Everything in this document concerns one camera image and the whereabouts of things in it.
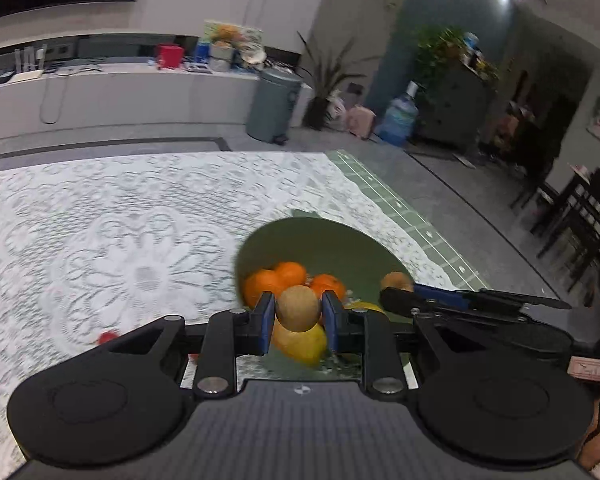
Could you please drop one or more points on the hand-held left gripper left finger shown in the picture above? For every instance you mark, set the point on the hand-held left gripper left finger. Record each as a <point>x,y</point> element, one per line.
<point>266,325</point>

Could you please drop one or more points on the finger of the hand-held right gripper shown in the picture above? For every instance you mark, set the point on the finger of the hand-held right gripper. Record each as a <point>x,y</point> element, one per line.
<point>430,296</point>
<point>520,299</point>

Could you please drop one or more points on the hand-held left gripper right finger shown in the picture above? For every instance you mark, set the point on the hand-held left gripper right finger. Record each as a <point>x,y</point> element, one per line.
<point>331,322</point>

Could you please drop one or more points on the brown kiwi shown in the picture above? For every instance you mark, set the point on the brown kiwi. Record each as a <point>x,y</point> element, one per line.
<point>297,308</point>
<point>397,281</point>

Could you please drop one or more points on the yellow lemon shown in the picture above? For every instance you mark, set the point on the yellow lemon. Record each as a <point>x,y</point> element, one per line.
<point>302,345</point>

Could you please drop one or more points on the orange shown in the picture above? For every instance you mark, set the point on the orange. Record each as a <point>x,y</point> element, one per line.
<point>291,273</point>
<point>329,285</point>
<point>259,287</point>

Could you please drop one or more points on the yellow mango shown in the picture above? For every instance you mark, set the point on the yellow mango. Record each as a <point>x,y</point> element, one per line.
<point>367,306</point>

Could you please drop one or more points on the green colander bowl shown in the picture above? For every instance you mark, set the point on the green colander bowl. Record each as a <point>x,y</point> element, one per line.
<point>320,240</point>

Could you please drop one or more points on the dark dining chair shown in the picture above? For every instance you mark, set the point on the dark dining chair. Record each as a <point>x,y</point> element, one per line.
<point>580,215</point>

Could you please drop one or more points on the blue water bottle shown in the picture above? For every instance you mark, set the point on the blue water bottle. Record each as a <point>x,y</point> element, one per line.
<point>399,120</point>

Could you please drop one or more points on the white lace tablecloth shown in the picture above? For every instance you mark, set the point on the white lace tablecloth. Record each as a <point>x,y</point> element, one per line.
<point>105,240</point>

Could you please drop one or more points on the pink bag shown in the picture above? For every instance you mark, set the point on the pink bag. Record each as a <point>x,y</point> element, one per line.
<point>361,122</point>

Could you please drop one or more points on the grey-green cabinet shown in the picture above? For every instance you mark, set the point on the grey-green cabinet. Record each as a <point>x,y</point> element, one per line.
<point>455,110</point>

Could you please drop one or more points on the white plastic bag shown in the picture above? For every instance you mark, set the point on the white plastic bag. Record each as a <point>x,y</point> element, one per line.
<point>338,106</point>

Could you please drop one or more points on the grey pedal trash can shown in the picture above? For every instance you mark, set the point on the grey pedal trash can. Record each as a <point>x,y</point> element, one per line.
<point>272,107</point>

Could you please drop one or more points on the potted long-leaf plant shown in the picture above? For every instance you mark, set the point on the potted long-leaf plant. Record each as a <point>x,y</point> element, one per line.
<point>330,80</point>

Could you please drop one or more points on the leafy plant on cabinet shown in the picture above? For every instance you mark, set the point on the leafy plant on cabinet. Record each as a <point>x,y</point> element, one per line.
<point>437,50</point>

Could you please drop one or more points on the white television console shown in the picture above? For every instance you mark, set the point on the white television console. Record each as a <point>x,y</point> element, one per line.
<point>130,100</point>

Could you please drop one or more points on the blue white box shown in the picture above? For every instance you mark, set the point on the blue white box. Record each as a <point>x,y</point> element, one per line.
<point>202,51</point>

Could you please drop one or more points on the red box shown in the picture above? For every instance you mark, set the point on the red box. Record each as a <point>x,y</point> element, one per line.
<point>170,56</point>

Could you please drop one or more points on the fruit painting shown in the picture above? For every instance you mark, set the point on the fruit painting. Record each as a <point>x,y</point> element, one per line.
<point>232,34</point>

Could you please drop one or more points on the white router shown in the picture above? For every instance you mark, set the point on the white router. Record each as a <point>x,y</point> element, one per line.
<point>30,67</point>

